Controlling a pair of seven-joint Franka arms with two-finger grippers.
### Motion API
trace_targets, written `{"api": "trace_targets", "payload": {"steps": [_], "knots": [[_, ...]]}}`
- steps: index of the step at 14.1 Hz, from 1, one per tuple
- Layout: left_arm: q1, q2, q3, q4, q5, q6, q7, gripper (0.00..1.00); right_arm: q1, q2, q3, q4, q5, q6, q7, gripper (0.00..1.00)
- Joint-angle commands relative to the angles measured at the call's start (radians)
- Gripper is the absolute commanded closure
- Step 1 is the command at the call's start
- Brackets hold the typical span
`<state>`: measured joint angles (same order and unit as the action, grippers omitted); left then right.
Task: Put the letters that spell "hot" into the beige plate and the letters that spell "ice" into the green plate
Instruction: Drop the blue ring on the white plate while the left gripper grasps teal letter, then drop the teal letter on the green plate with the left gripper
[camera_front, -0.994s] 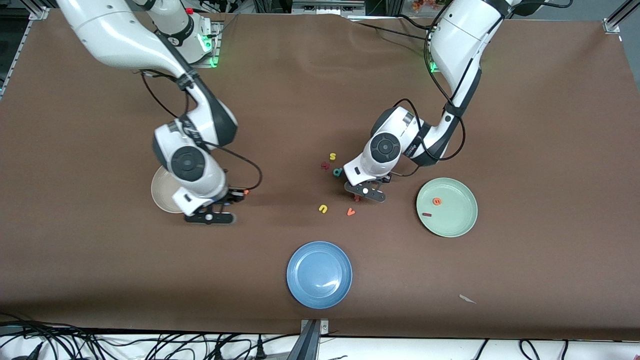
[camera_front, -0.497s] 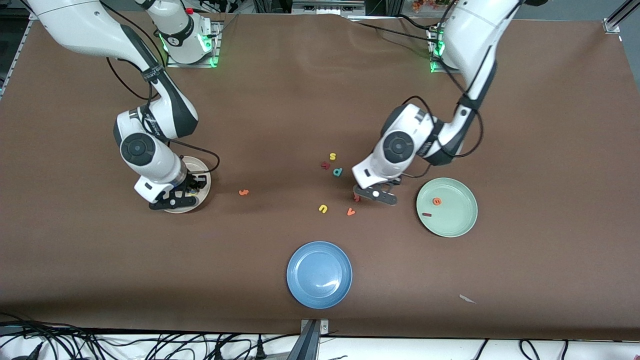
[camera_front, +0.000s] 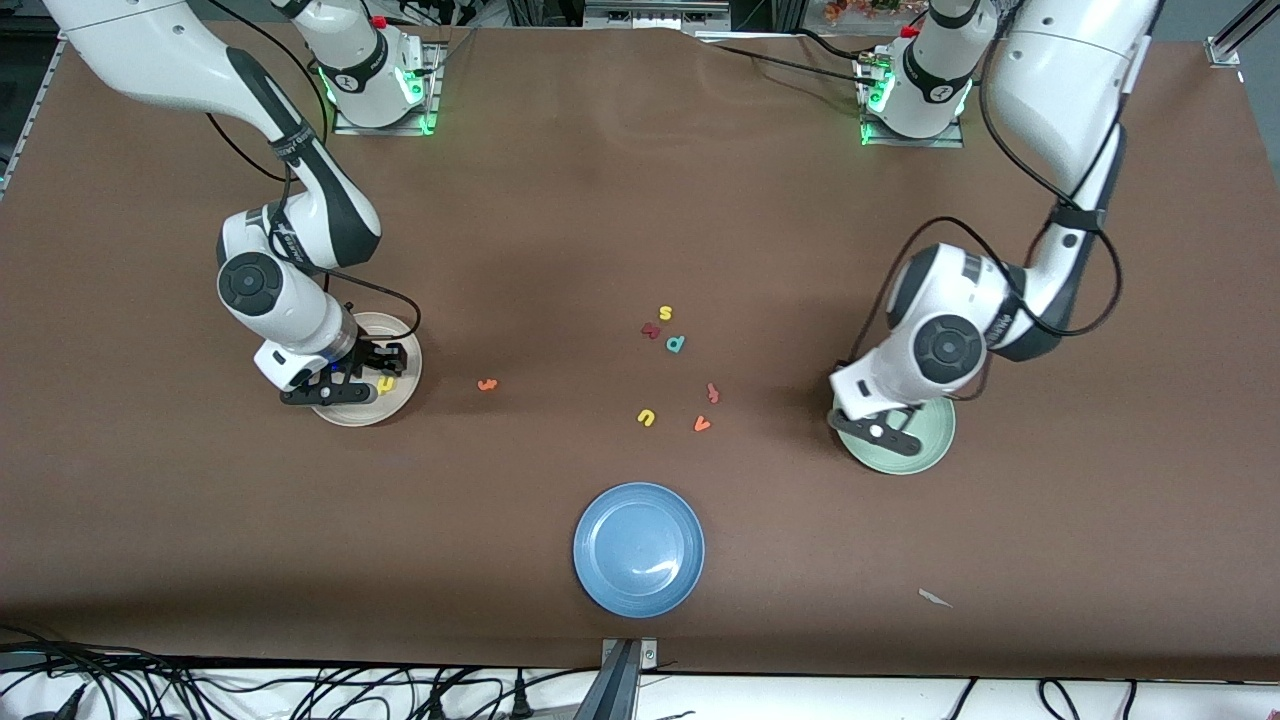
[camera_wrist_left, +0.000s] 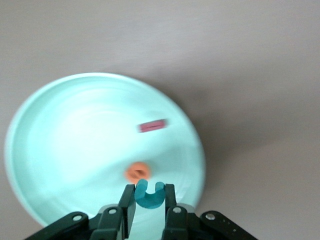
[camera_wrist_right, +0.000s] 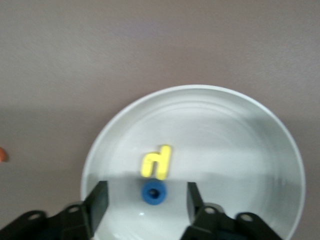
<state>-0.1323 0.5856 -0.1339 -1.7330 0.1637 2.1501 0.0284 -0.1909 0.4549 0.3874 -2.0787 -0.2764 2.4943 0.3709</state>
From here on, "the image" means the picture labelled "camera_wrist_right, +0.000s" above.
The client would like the beige brown plate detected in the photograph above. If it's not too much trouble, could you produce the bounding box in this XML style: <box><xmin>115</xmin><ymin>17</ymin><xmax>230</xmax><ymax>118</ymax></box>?
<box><xmin>80</xmin><ymin>84</ymin><xmax>306</xmax><ymax>240</ymax></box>

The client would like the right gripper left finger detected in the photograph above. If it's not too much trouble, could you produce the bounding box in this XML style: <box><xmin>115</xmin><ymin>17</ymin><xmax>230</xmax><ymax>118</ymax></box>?
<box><xmin>49</xmin><ymin>180</ymin><xmax>110</xmax><ymax>240</ymax></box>

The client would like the brown paper table cover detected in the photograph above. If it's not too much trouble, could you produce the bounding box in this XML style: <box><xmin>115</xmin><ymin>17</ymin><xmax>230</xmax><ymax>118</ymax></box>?
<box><xmin>0</xmin><ymin>0</ymin><xmax>320</xmax><ymax>240</ymax></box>

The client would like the blue foam letter o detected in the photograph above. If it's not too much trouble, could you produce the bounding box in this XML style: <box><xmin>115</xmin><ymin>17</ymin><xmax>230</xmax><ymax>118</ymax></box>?
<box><xmin>141</xmin><ymin>180</ymin><xmax>167</xmax><ymax>206</ymax></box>

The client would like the yellow foam letter h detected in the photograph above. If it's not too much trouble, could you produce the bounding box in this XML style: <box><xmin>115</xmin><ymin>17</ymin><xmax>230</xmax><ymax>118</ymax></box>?
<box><xmin>140</xmin><ymin>144</ymin><xmax>173</xmax><ymax>181</ymax></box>

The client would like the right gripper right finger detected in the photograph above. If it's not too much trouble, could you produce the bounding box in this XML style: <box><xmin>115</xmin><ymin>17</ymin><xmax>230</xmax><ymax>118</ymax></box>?
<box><xmin>181</xmin><ymin>181</ymin><xmax>237</xmax><ymax>240</ymax></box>

